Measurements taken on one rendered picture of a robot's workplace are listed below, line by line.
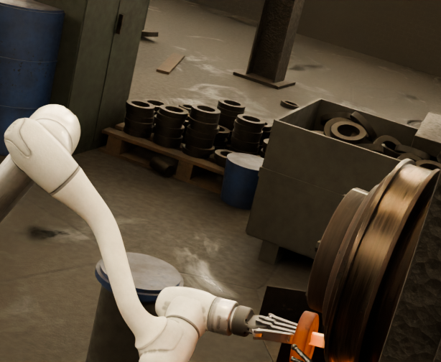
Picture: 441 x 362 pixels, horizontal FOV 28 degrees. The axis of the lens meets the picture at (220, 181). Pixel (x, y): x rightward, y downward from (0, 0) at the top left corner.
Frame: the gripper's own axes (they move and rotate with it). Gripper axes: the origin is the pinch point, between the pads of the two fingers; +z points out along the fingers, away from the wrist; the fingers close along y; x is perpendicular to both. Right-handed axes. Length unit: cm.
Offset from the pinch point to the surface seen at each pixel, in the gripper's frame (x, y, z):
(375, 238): 41, 38, 19
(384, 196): 47, 32, 18
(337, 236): 37.0, 30.9, 9.7
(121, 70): 8, -307, -216
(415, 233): 42, 34, 25
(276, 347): -17.7, -27.0, -16.3
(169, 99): -36, -468, -253
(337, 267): 32.3, 35.8, 11.6
